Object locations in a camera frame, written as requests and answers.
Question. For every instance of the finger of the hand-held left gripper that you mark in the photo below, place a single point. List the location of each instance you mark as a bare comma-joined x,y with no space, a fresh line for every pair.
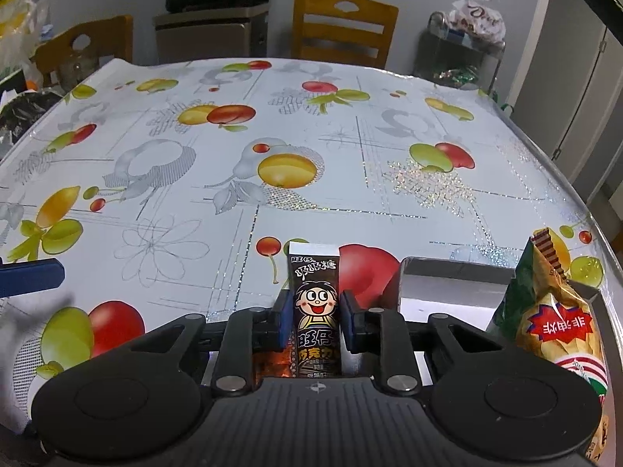
34,277

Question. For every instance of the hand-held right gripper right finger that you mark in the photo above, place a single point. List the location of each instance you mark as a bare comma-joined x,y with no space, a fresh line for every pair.
345,323

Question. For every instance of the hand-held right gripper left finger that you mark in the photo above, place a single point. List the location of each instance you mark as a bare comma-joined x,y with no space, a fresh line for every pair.
281,323

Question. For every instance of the black cartoon candy packet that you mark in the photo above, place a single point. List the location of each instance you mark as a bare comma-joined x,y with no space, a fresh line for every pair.
315,301

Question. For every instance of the grey tray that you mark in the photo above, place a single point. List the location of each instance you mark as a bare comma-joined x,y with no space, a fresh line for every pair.
448,296

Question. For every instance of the green striped chips bag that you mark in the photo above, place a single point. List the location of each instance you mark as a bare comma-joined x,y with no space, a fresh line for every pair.
559,331

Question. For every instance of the black plastic bag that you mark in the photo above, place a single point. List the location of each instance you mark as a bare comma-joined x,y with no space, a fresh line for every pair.
27,109

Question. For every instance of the fruit print tablecloth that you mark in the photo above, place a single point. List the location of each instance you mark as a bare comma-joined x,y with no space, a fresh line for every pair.
292,155

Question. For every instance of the glass jar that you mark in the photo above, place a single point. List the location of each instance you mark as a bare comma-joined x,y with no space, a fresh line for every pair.
80,70

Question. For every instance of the crumpled clear plastic bag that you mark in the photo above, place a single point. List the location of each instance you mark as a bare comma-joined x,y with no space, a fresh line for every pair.
24,44

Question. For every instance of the brown wooden chair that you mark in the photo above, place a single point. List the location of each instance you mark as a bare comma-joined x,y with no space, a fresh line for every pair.
97,39

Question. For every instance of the metal utility cart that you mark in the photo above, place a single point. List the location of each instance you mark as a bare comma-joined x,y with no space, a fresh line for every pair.
457,63

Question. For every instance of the yellow wooden chair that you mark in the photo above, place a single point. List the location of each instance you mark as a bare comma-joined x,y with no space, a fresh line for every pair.
345,29

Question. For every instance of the grey cabinet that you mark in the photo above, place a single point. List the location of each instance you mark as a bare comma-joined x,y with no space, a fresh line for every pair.
209,36

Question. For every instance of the clear printed plastic bag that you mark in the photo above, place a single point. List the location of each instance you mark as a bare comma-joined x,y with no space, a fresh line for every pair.
479,17

